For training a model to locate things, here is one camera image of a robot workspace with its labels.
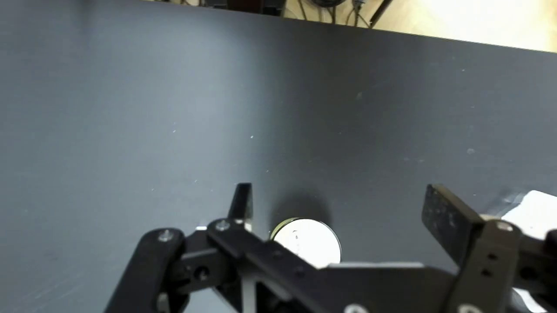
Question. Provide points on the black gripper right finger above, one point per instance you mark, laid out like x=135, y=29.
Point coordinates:
x=481, y=255

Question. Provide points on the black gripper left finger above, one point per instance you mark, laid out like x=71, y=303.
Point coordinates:
x=175, y=262

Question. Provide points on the white flat object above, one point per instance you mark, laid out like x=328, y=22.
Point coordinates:
x=537, y=211

